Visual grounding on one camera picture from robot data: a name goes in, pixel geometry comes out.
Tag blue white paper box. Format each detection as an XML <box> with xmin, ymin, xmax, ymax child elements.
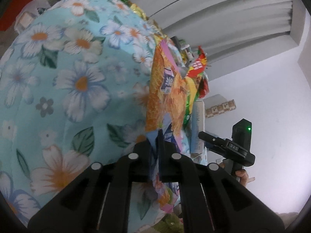
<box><xmin>190</xmin><ymin>101</ymin><xmax>206</xmax><ymax>154</ymax></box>

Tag orange pink snack bag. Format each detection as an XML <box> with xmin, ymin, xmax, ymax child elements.
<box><xmin>145</xmin><ymin>39</ymin><xmax>189</xmax><ymax>214</ymax></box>

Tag red chip bag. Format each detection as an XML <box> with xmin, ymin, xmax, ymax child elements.
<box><xmin>185</xmin><ymin>46</ymin><xmax>209</xmax><ymax>99</ymax></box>

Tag green chip bag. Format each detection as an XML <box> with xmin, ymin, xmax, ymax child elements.
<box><xmin>183</xmin><ymin>76</ymin><xmax>202</xmax><ymax>128</ymax></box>

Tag person's right hand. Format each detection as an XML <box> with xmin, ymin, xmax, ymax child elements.
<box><xmin>235</xmin><ymin>169</ymin><xmax>255</xmax><ymax>187</ymax></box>

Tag checkered beige box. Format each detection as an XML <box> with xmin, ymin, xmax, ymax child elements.
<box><xmin>205</xmin><ymin>100</ymin><xmax>236</xmax><ymax>118</ymax></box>

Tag floral blue tablecloth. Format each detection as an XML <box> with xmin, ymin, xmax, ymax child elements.
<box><xmin>0</xmin><ymin>0</ymin><xmax>210</xmax><ymax>228</ymax></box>

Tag white grey curtain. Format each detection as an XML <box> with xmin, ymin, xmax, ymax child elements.
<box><xmin>130</xmin><ymin>0</ymin><xmax>300</xmax><ymax>79</ymax></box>

